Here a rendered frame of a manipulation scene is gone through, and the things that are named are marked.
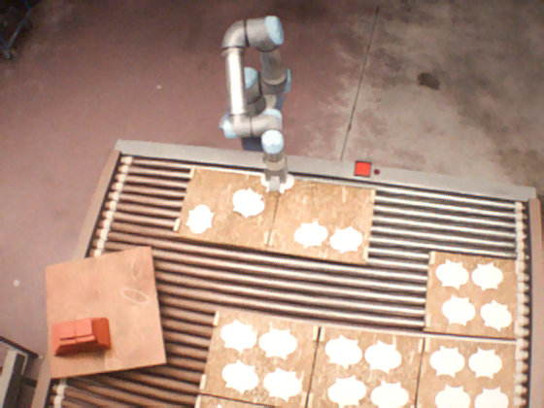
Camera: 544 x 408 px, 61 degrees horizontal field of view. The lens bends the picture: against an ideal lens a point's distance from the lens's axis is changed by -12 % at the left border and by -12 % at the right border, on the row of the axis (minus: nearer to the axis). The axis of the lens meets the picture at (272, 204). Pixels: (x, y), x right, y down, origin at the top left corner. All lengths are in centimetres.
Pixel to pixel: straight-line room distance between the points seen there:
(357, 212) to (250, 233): 47
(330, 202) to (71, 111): 256
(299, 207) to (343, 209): 19
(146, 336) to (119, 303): 18
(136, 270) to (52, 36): 331
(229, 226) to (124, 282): 51
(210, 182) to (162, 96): 174
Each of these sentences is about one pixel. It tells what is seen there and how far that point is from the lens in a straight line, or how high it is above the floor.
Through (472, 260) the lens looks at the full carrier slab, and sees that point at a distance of 225.
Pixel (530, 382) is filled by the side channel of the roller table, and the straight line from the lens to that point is 219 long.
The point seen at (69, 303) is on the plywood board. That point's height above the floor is 104.
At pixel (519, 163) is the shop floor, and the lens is 378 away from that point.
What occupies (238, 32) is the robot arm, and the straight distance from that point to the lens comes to 208.
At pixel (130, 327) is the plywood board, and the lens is 207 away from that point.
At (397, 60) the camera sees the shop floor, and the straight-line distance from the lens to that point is 412.
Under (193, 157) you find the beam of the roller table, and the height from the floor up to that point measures 92.
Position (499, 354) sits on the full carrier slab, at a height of 94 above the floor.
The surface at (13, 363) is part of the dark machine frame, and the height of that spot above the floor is 102.
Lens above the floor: 293
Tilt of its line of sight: 62 degrees down
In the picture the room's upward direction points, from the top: 9 degrees counter-clockwise
